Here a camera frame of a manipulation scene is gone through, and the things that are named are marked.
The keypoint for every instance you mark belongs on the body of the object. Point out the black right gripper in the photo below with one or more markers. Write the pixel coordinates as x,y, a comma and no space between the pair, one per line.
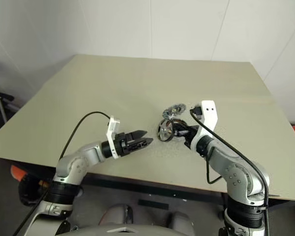
188,134

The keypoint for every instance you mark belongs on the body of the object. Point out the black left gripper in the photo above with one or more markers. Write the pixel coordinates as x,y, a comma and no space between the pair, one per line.
123,145

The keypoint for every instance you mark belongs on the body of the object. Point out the stator with copper windings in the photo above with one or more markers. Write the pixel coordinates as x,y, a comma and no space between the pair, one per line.
179,120

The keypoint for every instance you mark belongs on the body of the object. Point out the black rotor with silver spokes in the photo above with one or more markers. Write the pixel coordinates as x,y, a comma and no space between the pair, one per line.
165,129

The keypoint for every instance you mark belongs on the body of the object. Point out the grey motor gear cover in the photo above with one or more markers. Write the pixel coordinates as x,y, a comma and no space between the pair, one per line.
174,109

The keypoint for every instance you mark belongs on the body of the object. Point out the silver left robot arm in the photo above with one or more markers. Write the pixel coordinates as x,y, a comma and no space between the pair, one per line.
86,152

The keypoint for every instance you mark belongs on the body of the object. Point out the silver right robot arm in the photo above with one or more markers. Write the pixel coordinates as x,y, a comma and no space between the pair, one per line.
236,177

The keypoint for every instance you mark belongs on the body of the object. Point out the grey rounded robot foot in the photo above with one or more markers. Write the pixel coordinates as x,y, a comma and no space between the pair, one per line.
115,217

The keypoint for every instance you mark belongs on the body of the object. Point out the dark rounded robot foot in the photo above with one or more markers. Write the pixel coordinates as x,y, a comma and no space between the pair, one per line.
180,218

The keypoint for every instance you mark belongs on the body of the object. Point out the grey robot torso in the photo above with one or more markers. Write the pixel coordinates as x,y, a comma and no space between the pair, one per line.
137,231

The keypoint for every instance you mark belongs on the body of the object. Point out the black and silver stand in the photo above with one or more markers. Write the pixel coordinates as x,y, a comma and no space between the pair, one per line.
0,103

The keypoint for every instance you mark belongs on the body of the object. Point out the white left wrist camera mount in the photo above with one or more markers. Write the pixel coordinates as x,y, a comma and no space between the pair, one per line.
112,127

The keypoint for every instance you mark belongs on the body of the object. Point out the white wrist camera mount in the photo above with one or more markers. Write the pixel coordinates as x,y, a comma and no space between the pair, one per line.
112,127
209,110

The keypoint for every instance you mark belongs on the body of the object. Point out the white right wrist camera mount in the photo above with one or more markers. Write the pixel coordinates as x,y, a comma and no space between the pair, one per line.
209,110

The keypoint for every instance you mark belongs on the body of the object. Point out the black table frame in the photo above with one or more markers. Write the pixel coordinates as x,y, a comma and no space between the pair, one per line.
150,190

